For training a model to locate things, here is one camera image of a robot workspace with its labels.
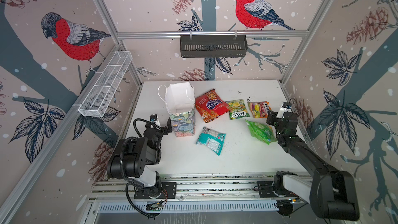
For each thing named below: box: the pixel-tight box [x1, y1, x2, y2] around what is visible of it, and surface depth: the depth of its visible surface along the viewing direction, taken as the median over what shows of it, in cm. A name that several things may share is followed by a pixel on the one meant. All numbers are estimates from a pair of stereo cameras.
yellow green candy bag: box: [224, 99, 251, 120], surface depth 103 cm
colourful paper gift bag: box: [157, 81, 196, 137], surface depth 87 cm
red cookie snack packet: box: [195, 88, 231, 123], surface depth 102 cm
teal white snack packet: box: [195, 126, 226, 157], surface depth 89 cm
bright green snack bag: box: [245, 119, 278, 146], surface depth 81 cm
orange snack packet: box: [248, 101, 272, 119], surface depth 103 cm
